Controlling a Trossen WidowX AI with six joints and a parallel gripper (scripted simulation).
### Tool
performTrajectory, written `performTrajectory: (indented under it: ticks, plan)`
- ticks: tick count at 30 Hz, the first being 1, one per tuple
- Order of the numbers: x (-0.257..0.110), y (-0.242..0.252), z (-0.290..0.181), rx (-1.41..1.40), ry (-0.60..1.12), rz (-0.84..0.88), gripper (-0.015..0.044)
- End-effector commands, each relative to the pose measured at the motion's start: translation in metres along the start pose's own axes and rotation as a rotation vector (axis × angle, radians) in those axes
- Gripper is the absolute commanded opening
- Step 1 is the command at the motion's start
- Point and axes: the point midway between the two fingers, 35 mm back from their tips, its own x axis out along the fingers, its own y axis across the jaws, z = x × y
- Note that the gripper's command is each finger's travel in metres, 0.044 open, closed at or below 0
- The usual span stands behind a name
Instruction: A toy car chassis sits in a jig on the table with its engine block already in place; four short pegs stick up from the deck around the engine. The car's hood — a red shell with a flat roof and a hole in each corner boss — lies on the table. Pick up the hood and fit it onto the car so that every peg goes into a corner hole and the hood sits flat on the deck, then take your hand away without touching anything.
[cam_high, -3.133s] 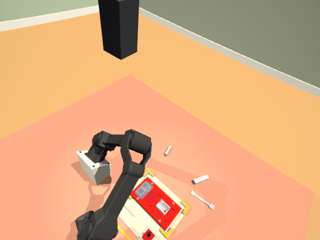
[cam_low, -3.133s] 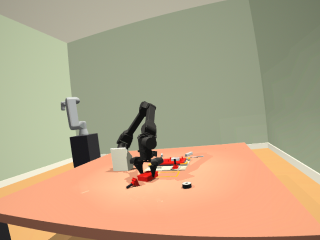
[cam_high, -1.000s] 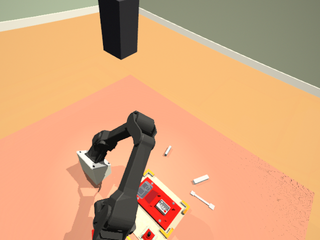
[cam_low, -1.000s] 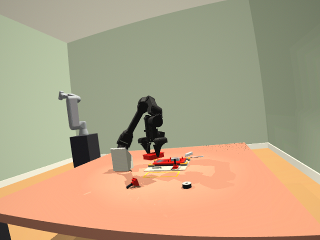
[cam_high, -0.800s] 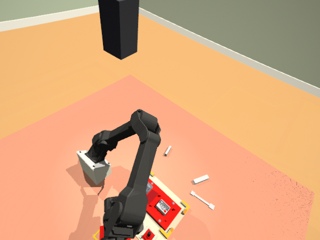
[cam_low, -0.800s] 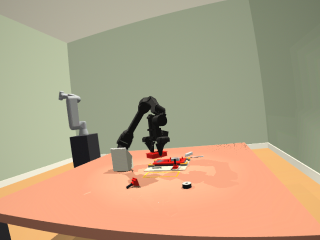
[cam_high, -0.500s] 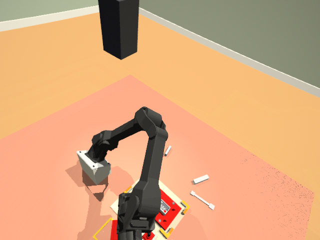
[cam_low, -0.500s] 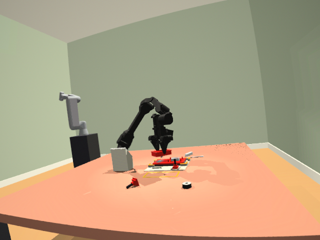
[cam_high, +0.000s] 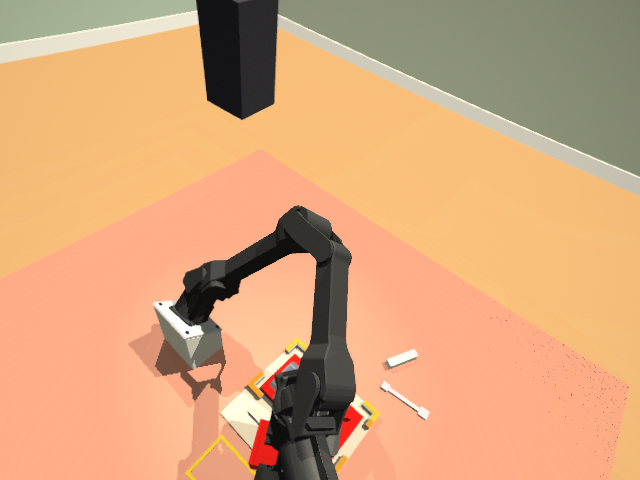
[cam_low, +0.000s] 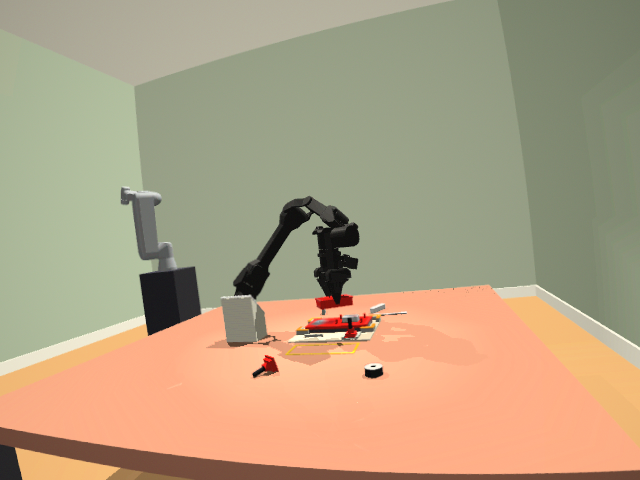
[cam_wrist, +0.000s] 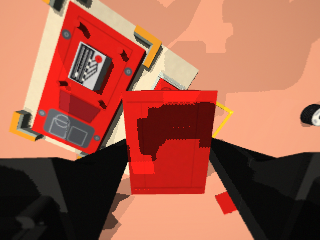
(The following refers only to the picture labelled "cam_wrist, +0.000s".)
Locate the black toy car wheel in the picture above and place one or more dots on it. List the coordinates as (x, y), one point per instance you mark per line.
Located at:
(311, 115)

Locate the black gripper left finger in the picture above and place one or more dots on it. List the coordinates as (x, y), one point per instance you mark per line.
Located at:
(83, 189)

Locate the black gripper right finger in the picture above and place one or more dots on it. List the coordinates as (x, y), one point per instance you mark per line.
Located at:
(267, 191)

